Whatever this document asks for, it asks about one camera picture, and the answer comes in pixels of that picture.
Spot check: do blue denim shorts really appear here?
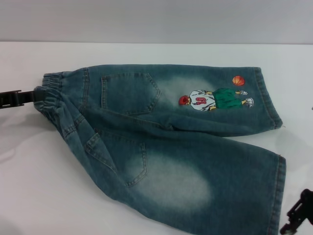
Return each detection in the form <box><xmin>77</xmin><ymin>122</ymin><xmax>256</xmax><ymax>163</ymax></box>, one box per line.
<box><xmin>33</xmin><ymin>64</ymin><xmax>287</xmax><ymax>235</ymax></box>

